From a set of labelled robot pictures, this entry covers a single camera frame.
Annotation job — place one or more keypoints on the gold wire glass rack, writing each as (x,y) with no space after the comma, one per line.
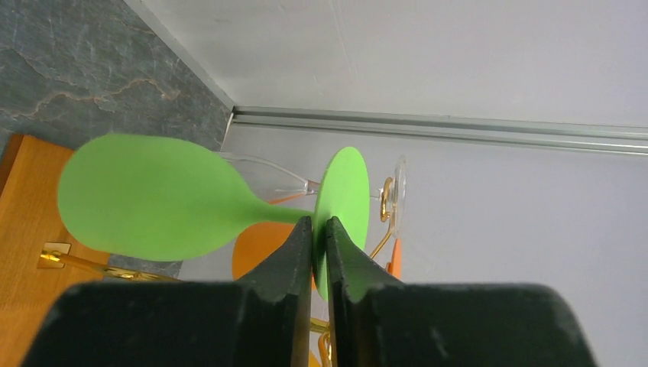
(54,255)

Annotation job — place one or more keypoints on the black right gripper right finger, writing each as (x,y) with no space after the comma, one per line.
(353,278)

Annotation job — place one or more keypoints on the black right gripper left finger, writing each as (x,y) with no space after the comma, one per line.
(274,326)

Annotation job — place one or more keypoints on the green plastic wine glass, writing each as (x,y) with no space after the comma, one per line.
(165,199)

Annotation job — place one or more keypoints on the wooden rack base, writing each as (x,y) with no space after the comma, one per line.
(30,170)

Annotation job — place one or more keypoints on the orange plastic wine glass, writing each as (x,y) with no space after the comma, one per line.
(259,241)

